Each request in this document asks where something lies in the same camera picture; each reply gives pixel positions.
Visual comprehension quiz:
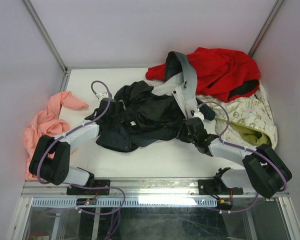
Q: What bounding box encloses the pink cloth garment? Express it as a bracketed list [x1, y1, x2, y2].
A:
[24, 91, 89, 168]

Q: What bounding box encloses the left aluminium corner post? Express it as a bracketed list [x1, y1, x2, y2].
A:
[21, 0, 69, 74]

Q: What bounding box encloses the white slotted cable duct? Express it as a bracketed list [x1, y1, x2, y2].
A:
[32, 195, 217, 208]

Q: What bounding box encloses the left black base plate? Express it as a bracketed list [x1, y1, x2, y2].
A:
[66, 179, 111, 196]

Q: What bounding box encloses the dark grey zip jacket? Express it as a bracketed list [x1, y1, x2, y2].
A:
[111, 51, 216, 153]

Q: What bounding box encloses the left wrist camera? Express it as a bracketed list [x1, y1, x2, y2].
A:
[95, 92, 112, 101]

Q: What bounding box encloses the right aluminium corner post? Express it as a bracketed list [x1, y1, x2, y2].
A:
[248, 0, 286, 58]

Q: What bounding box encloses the cream patterned garment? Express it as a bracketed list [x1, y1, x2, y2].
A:
[197, 84, 278, 149]

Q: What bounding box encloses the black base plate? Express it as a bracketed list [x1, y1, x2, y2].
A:
[197, 179, 244, 197]
[66, 179, 111, 196]

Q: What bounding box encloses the aluminium front rail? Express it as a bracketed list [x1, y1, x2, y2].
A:
[21, 176, 290, 198]

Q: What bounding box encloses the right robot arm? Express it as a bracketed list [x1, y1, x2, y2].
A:
[178, 117, 292, 199]

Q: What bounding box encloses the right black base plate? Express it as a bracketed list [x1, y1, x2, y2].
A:
[197, 179, 244, 197]

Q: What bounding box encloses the red jacket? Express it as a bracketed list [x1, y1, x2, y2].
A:
[145, 46, 261, 103]

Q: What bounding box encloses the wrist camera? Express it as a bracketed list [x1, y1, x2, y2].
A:
[95, 92, 112, 101]
[191, 106, 205, 122]

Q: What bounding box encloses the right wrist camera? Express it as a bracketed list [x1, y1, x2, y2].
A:
[191, 106, 205, 122]

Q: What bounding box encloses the aluminium corner post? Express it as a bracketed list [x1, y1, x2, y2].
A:
[248, 0, 286, 58]
[21, 0, 69, 74]

